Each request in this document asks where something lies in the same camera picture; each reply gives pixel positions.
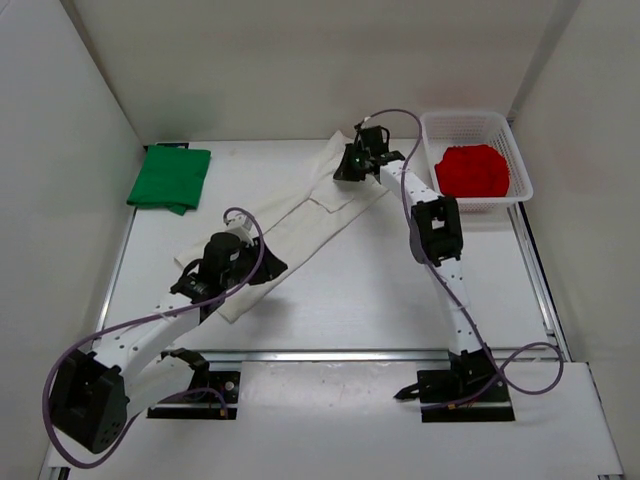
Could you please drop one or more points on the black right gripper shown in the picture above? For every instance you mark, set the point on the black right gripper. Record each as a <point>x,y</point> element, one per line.
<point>347,172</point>

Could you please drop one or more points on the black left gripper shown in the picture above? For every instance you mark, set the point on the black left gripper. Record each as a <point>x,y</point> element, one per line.
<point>272,269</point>

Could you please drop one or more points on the white t shirt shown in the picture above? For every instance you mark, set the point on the white t shirt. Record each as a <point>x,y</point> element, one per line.
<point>302,215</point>

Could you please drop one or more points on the green t shirt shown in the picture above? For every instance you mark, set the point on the green t shirt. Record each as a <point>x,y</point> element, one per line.
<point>170,178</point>

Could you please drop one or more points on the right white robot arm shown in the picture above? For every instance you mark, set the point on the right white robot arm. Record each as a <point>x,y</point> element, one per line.
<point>436,242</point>

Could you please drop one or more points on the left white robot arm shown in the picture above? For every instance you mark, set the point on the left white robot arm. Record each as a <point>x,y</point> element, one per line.
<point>96,393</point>

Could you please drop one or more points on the red t shirt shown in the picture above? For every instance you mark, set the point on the red t shirt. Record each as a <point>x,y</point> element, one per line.
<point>474,171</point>

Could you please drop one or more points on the white plastic basket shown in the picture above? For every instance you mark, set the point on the white plastic basket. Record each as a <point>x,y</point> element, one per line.
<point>444,129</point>

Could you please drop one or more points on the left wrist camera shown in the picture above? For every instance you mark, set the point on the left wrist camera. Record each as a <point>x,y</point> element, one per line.
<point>240,226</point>

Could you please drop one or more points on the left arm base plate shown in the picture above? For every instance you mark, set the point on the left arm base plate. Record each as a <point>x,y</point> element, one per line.
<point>215,401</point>

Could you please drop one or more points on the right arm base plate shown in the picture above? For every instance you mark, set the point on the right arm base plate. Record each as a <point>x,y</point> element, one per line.
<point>447,396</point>

